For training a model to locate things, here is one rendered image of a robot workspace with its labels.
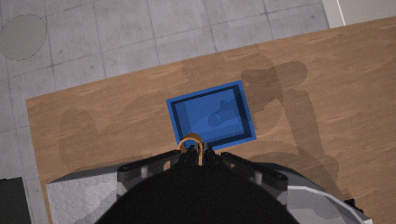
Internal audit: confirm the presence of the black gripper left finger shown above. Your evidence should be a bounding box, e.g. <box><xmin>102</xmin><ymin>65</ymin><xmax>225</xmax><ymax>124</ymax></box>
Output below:
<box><xmin>116</xmin><ymin>142</ymin><xmax>199</xmax><ymax>201</ymax></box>

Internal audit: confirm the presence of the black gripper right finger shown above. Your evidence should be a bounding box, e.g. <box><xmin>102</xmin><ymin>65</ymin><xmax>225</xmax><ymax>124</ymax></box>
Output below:
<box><xmin>202</xmin><ymin>142</ymin><xmax>288</xmax><ymax>208</ymax></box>

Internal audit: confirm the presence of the blue open crate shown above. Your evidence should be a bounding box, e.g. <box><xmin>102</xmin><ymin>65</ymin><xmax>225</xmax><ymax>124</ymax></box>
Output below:
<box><xmin>166</xmin><ymin>80</ymin><xmax>257</xmax><ymax>150</ymax></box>

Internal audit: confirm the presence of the grey round turntable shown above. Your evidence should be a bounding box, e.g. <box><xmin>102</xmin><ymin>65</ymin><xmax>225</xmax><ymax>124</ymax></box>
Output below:
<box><xmin>255</xmin><ymin>162</ymin><xmax>372</xmax><ymax>224</ymax></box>

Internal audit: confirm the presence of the bronze bushing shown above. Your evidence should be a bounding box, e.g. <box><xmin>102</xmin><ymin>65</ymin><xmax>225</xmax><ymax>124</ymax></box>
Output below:
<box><xmin>177</xmin><ymin>133</ymin><xmax>203</xmax><ymax>159</ymax></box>

